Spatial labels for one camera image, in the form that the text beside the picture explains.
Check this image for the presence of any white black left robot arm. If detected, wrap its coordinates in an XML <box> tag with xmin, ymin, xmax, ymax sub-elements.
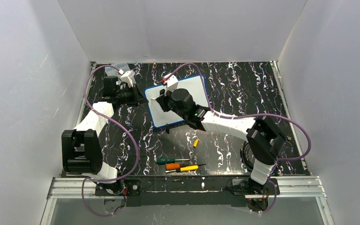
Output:
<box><xmin>61</xmin><ymin>71</ymin><xmax>148</xmax><ymax>184</ymax></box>

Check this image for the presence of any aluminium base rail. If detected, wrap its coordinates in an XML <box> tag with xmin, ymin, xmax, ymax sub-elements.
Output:
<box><xmin>48</xmin><ymin>175</ymin><xmax>327</xmax><ymax>199</ymax></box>

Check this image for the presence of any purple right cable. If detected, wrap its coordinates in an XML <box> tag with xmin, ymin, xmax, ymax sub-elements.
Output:
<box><xmin>163</xmin><ymin>63</ymin><xmax>312</xmax><ymax>213</ymax></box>

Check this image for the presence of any yellow marker cap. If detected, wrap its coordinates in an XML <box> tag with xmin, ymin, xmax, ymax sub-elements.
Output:
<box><xmin>193</xmin><ymin>139</ymin><xmax>199</xmax><ymax>148</ymax></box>

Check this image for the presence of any clear plastic compartment box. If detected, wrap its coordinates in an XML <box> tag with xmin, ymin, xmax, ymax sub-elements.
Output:
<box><xmin>104</xmin><ymin>62</ymin><xmax>131</xmax><ymax>78</ymax></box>

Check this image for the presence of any green handled screwdriver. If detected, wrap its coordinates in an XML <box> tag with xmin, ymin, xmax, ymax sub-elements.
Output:
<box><xmin>156</xmin><ymin>157</ymin><xmax>189</xmax><ymax>165</ymax></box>

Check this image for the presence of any blue framed whiteboard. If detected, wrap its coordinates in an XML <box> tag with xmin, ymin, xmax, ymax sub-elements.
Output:
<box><xmin>144</xmin><ymin>75</ymin><xmax>208</xmax><ymax>128</ymax></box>

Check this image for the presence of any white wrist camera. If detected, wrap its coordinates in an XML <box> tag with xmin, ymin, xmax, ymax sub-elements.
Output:
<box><xmin>162</xmin><ymin>73</ymin><xmax>178</xmax><ymax>96</ymax></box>
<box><xmin>118</xmin><ymin>69</ymin><xmax>136</xmax><ymax>87</ymax></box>

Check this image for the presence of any purple cable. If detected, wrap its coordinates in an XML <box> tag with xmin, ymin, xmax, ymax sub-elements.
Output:
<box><xmin>163</xmin><ymin>63</ymin><xmax>312</xmax><ymax>213</ymax></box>
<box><xmin>81</xmin><ymin>64</ymin><xmax>140</xmax><ymax>217</ymax></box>

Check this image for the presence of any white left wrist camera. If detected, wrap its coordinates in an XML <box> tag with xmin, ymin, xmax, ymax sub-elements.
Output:
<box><xmin>118</xmin><ymin>69</ymin><xmax>136</xmax><ymax>87</ymax></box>

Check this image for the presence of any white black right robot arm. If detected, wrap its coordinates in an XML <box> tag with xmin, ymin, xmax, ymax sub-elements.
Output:
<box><xmin>156</xmin><ymin>89</ymin><xmax>287</xmax><ymax>186</ymax></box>

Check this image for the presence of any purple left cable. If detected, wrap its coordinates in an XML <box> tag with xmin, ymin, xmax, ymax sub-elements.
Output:
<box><xmin>81</xmin><ymin>64</ymin><xmax>140</xmax><ymax>217</ymax></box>

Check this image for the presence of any orange handled screwdriver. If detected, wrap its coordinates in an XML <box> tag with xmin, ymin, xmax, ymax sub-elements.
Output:
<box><xmin>165</xmin><ymin>163</ymin><xmax>205</xmax><ymax>171</ymax></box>

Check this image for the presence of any black coiled cable bundle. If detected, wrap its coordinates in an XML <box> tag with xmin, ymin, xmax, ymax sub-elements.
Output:
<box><xmin>240</xmin><ymin>141</ymin><xmax>262</xmax><ymax>174</ymax></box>

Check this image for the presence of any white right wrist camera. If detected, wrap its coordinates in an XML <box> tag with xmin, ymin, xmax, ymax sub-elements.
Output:
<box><xmin>162</xmin><ymin>73</ymin><xmax>178</xmax><ymax>96</ymax></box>

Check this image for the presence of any yellow handled screwdriver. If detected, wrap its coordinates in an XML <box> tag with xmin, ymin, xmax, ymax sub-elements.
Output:
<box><xmin>165</xmin><ymin>165</ymin><xmax>199</xmax><ymax>173</ymax></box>

